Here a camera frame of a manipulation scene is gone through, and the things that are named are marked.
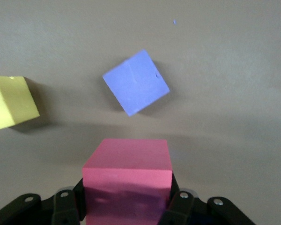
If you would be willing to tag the yellow foam cube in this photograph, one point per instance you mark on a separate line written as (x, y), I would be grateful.
(9, 103)

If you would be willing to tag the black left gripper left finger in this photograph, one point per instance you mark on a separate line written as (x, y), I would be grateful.
(65, 208)

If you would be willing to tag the brown table mat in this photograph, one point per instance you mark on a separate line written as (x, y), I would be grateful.
(224, 93)

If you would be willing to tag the red foam cube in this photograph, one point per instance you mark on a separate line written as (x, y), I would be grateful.
(126, 178)

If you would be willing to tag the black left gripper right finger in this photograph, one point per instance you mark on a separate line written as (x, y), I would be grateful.
(182, 208)

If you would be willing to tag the purple foam cube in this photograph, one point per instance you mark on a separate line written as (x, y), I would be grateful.
(135, 84)

